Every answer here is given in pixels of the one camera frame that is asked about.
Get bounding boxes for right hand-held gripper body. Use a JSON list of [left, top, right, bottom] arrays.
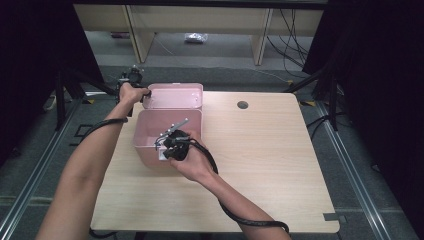
[[154, 118, 192, 163]]

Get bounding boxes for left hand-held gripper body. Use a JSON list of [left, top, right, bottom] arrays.
[[115, 64, 145, 94]]

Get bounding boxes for pink storage box white handle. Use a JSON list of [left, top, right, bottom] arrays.
[[132, 82, 205, 169]]

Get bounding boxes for person's left hand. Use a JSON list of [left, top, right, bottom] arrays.
[[118, 82, 152, 107]]

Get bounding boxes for person's right hand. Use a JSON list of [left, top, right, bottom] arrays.
[[169, 130, 218, 183]]

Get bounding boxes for clear plastic bag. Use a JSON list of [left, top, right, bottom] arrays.
[[184, 32, 209, 44]]

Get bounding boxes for black metal stand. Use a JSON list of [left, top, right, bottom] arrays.
[[283, 63, 340, 132], [54, 66, 121, 132]]

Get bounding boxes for black curtain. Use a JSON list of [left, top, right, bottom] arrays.
[[301, 0, 424, 234], [0, 0, 105, 168]]

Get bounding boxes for grey tape patch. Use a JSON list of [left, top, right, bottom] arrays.
[[322, 212, 348, 224]]

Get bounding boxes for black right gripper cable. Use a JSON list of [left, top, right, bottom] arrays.
[[181, 137, 291, 234]]

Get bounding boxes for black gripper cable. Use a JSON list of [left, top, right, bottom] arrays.
[[78, 117, 130, 141], [181, 137, 291, 234]]

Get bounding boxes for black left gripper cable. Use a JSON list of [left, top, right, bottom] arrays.
[[78, 117, 130, 141]]

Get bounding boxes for aluminium floor rail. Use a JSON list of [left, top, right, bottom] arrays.
[[314, 99, 394, 240], [0, 99, 84, 240]]

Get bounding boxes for black floor cables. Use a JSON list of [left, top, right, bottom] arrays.
[[266, 8, 311, 79]]

